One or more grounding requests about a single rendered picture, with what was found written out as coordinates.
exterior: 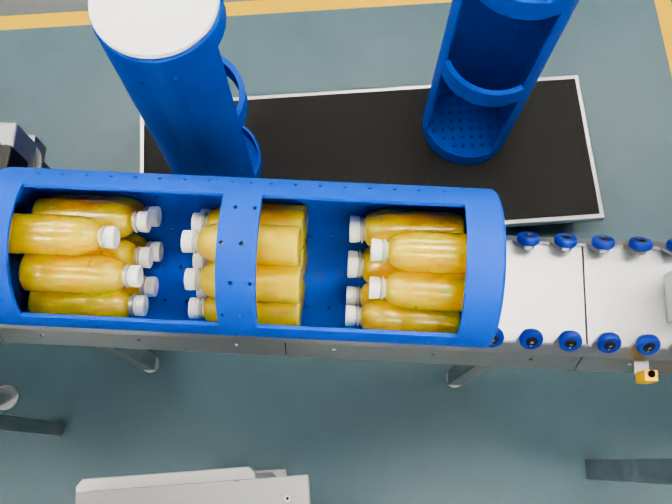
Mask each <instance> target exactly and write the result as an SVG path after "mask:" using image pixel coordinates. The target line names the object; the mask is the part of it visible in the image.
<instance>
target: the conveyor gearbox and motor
mask: <svg viewBox="0 0 672 504"><path fill-rule="evenodd" d="M0 143H1V145H4V144H8V145H11V146H12V147H13V148H14V149H15V150H16V151H17V152H18V153H19V154H20V155H21V156H22V157H23V158H24V159H25V160H26V161H27V162H28V168H47V169H51V168H50V167H49V166H48V165H47V164H46V163H45V162H44V160H45V154H46V149H47V148H46V146H45V145H44V144H43V143H42V142H41V141H40V140H39V139H38V138H37V136H35V135H28V134H27V133H26V132H25V131H24V130H23V129H22V128H21V127H20V126H19V125H18V124H17V123H16V122H15V121H12V122H0Z"/></svg>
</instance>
